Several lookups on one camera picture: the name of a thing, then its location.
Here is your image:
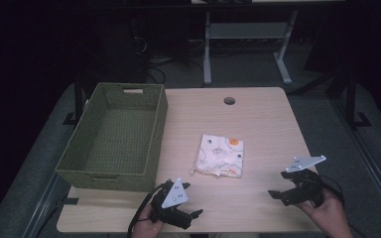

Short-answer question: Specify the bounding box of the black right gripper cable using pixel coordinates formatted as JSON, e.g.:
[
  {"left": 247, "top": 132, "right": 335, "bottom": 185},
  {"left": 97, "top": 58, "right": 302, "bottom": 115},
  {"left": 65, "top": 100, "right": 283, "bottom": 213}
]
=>
[{"left": 318, "top": 174, "right": 346, "bottom": 207}]

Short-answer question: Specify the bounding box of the black metal stand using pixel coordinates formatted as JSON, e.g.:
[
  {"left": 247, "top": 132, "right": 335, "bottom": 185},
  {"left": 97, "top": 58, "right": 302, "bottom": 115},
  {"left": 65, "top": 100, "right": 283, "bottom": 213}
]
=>
[
  {"left": 62, "top": 39, "right": 92, "bottom": 127},
  {"left": 341, "top": 63, "right": 373, "bottom": 130}
]

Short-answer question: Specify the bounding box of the person's left hand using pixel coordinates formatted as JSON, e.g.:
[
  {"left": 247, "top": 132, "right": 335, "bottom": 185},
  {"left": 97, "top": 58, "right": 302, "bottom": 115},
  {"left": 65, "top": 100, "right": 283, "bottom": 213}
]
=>
[{"left": 131, "top": 202, "right": 166, "bottom": 238}]

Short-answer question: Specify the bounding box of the person's right hand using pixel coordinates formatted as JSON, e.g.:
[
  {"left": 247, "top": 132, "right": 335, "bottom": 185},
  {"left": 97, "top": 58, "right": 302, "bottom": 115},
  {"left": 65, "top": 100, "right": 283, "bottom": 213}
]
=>
[{"left": 295, "top": 187, "right": 354, "bottom": 238}]

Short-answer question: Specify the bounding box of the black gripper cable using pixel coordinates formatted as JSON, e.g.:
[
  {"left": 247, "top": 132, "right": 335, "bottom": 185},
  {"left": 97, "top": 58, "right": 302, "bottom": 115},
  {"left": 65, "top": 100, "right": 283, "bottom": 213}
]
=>
[
  {"left": 318, "top": 174, "right": 346, "bottom": 207},
  {"left": 126, "top": 183, "right": 167, "bottom": 238}
]

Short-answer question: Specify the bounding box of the printed white cloth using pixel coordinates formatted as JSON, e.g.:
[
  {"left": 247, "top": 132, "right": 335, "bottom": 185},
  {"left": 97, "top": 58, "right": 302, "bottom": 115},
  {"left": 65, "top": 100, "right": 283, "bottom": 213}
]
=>
[{"left": 190, "top": 133, "right": 245, "bottom": 179}]

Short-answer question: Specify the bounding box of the grey metal desk frame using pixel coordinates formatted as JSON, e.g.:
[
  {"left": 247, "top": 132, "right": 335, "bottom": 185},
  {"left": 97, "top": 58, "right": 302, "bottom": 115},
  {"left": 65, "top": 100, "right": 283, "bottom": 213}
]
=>
[{"left": 202, "top": 9, "right": 300, "bottom": 87}]

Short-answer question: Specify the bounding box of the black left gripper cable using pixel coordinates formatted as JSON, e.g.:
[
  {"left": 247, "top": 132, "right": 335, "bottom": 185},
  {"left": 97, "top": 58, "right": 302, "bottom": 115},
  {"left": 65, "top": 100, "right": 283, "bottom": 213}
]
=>
[{"left": 126, "top": 183, "right": 167, "bottom": 238}]

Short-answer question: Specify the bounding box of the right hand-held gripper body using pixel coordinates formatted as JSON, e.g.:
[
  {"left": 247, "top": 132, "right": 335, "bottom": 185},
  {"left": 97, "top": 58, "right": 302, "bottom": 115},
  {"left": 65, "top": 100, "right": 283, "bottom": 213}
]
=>
[{"left": 280, "top": 155, "right": 327, "bottom": 208}]

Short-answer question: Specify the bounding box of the green woven basket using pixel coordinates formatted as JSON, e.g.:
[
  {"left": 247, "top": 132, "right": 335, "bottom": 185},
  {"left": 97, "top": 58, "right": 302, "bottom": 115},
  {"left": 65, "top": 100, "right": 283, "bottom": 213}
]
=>
[{"left": 55, "top": 82, "right": 169, "bottom": 193}]

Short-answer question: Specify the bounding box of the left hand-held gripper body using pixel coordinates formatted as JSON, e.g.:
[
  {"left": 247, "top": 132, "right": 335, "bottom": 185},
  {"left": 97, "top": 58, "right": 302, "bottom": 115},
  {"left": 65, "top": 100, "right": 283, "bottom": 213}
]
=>
[{"left": 150, "top": 178, "right": 193, "bottom": 231}]

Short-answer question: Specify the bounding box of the bundle of floor cables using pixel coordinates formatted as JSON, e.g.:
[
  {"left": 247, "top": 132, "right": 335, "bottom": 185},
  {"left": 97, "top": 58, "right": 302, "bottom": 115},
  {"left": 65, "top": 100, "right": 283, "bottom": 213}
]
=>
[{"left": 130, "top": 34, "right": 206, "bottom": 85}]

